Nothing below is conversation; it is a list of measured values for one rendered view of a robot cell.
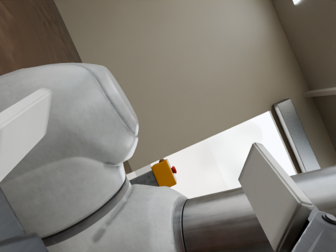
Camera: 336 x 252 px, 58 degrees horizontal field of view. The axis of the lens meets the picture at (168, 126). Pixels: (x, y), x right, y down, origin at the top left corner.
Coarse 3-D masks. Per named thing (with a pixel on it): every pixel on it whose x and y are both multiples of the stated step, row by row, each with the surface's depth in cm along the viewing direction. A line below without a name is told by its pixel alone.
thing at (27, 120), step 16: (32, 96) 16; (48, 96) 18; (0, 112) 13; (16, 112) 14; (32, 112) 15; (48, 112) 18; (0, 128) 12; (16, 128) 14; (32, 128) 16; (0, 144) 12; (16, 144) 14; (32, 144) 17; (0, 160) 13; (16, 160) 15; (0, 176) 13
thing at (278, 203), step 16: (256, 144) 19; (256, 160) 18; (272, 160) 17; (240, 176) 20; (256, 176) 18; (272, 176) 16; (288, 176) 16; (256, 192) 17; (272, 192) 16; (288, 192) 14; (256, 208) 17; (272, 208) 15; (288, 208) 14; (304, 208) 13; (272, 224) 15; (288, 224) 14; (272, 240) 15; (288, 240) 14
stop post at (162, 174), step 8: (152, 168) 138; (160, 168) 138; (168, 168) 137; (144, 176) 140; (152, 176) 140; (160, 176) 137; (168, 176) 137; (144, 184) 139; (152, 184) 139; (160, 184) 137; (168, 184) 137
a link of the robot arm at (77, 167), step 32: (64, 64) 35; (96, 64) 37; (0, 96) 31; (64, 96) 31; (96, 96) 32; (64, 128) 31; (96, 128) 32; (128, 128) 35; (32, 160) 31; (64, 160) 32; (96, 160) 34; (32, 192) 32; (64, 192) 32; (96, 192) 34; (32, 224) 33; (64, 224) 33
